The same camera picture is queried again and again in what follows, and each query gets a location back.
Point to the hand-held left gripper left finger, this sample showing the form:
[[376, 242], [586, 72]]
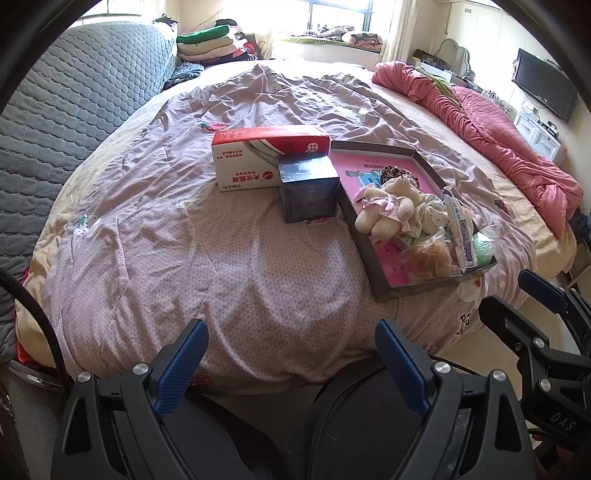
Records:
[[182, 369]]

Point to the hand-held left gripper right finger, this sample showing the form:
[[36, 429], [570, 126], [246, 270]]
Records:
[[401, 364]]

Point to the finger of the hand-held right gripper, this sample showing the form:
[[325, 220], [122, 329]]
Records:
[[540, 286], [508, 318]]

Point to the green item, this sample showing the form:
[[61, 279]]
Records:
[[484, 249]]

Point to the dark framed tray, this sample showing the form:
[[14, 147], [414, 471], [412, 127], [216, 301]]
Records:
[[429, 285]]

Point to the white clear-wrapped packet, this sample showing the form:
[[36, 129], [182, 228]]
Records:
[[461, 230]]

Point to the peach towel pack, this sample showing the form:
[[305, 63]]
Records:
[[427, 258]]

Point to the green patterned tissue pack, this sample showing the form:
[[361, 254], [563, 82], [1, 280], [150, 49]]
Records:
[[412, 240]]

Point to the white floral scrunchie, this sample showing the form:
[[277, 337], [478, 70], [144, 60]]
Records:
[[431, 210]]

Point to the cream plush toy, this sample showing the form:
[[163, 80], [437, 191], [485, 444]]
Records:
[[374, 217]]

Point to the leopard print scrunchie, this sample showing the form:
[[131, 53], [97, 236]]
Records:
[[392, 173]]

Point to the dark bag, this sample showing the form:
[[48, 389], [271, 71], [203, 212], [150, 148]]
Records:
[[581, 226]]

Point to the purple printed bed cover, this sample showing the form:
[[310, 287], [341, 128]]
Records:
[[184, 230]]

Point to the white drawer unit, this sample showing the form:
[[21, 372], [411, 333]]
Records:
[[538, 136]]

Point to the pink quilt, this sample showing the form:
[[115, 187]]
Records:
[[498, 138]]

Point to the dark blue box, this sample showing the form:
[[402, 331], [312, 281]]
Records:
[[307, 194]]

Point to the pink book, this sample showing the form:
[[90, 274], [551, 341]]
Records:
[[355, 168]]

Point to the black flat television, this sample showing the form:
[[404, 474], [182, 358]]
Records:
[[545, 83]]

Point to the red and white box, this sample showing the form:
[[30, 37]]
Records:
[[249, 157]]

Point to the green cloth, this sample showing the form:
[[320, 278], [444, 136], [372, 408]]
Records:
[[436, 81]]

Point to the black device on dresser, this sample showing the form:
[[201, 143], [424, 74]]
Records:
[[429, 57]]

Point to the grey quilted cover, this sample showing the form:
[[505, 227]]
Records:
[[69, 115]]

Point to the cream curtain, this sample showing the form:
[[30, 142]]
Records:
[[399, 32]]

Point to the dark patterned cloth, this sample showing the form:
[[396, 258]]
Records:
[[182, 76]]

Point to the patterned windowsill blanket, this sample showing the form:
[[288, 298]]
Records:
[[341, 37]]

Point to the stack of folded clothes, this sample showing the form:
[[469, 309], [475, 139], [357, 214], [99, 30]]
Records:
[[212, 44]]

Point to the white curved frame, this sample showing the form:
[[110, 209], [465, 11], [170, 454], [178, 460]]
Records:
[[457, 55]]

